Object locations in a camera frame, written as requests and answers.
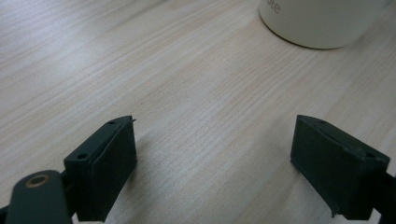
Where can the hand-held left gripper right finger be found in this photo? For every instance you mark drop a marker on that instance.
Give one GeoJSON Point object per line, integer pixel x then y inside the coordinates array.
{"type": "Point", "coordinates": [339, 171]}

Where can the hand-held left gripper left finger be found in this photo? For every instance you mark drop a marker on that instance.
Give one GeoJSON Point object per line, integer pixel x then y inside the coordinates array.
{"type": "Point", "coordinates": [102, 168]}

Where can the cream tumbler with straw lid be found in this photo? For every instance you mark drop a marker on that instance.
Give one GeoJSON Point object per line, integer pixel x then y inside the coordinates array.
{"type": "Point", "coordinates": [311, 25]}

